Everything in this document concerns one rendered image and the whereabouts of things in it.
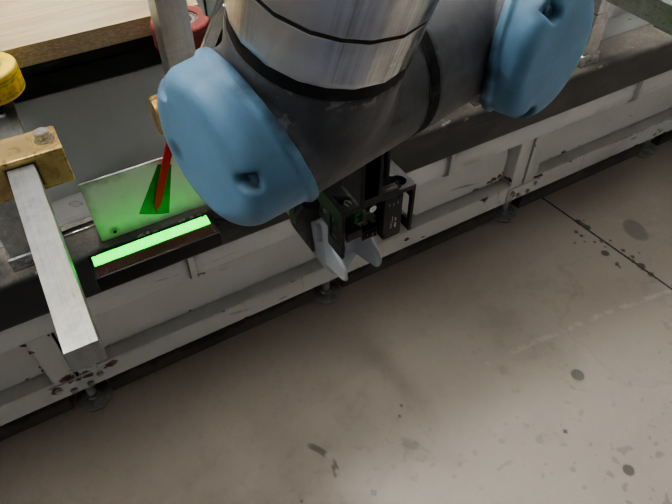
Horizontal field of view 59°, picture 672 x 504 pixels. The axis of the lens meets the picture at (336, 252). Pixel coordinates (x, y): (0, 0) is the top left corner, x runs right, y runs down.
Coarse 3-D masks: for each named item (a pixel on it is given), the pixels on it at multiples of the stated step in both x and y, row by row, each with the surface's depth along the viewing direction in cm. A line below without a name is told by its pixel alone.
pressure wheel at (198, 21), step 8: (192, 8) 81; (192, 16) 80; (200, 16) 80; (152, 24) 78; (192, 24) 78; (200, 24) 78; (208, 24) 79; (152, 32) 79; (192, 32) 77; (200, 32) 78; (200, 40) 79
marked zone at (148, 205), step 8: (160, 168) 77; (168, 176) 78; (152, 184) 78; (168, 184) 79; (152, 192) 79; (168, 192) 80; (144, 200) 79; (152, 200) 79; (168, 200) 81; (144, 208) 80; (152, 208) 80; (160, 208) 81; (168, 208) 82
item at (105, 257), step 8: (184, 224) 82; (192, 224) 82; (200, 224) 82; (160, 232) 81; (168, 232) 81; (176, 232) 81; (184, 232) 81; (144, 240) 80; (152, 240) 80; (160, 240) 80; (120, 248) 79; (128, 248) 79; (136, 248) 79; (96, 256) 78; (104, 256) 78; (112, 256) 78; (120, 256) 78; (96, 264) 77
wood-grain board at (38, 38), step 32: (0, 0) 84; (32, 0) 84; (64, 0) 84; (96, 0) 84; (128, 0) 84; (192, 0) 84; (0, 32) 78; (32, 32) 78; (64, 32) 78; (96, 32) 79; (128, 32) 81; (32, 64) 78
